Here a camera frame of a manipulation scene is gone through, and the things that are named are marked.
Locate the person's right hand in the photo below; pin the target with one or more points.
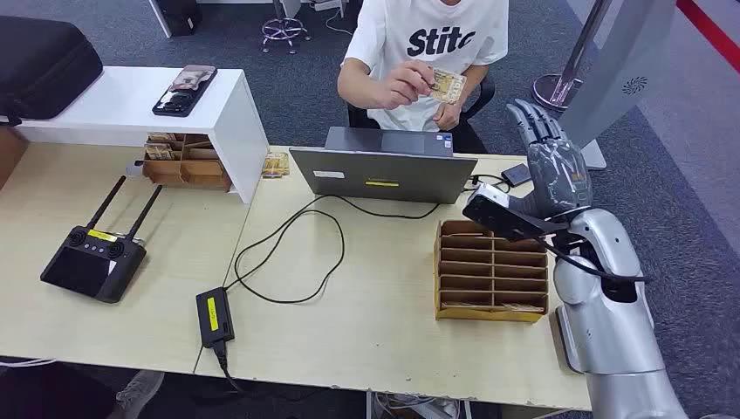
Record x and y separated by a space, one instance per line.
404 84

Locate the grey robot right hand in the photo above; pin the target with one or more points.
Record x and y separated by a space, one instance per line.
558 173

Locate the person's left hand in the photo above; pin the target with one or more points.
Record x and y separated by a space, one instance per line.
448 117

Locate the wooden slotted card organizer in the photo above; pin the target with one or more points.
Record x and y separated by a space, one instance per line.
491 315

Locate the person's right forearm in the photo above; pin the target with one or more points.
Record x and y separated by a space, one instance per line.
355 87

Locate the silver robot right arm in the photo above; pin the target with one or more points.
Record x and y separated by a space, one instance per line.
613 324

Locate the person's left forearm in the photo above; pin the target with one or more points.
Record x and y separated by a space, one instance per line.
474 81

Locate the person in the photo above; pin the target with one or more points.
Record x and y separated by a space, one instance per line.
428 35

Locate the person's leg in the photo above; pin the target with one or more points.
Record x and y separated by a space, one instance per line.
52 393

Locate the black external drive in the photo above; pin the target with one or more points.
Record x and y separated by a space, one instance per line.
516 174

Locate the grey laptop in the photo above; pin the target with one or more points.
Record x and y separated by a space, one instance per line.
381 176

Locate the white power strip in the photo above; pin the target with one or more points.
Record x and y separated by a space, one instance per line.
329 4

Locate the chrome stool base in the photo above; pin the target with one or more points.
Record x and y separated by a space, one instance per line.
283 29

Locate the grey kiosk stand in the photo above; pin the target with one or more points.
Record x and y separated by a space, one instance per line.
624 58

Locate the stack of patterned cards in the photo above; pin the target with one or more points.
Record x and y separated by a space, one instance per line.
276 165

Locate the red barrier belt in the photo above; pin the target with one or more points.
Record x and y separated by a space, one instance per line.
711 32

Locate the black smartphone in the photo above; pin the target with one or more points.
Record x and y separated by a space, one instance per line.
185 92

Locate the small wooden compartment box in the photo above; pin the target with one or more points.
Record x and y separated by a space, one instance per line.
191 172

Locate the black cabinet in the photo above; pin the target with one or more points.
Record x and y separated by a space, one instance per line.
179 14

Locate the bundle of patterned cards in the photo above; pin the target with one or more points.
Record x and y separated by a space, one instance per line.
162 137
159 152

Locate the white desk shelf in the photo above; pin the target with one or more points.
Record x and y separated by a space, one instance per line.
115 104

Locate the black power adapter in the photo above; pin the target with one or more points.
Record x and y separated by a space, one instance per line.
215 317

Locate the black remote controller with antennas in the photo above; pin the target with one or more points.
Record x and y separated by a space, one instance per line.
92 269

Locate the black carrying case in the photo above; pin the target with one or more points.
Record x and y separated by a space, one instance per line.
40 63

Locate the grey shoe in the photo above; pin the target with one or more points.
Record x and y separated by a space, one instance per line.
139 393

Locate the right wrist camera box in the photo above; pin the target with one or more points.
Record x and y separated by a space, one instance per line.
491 211

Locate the chrome stanchion post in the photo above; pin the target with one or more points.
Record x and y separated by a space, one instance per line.
555 89

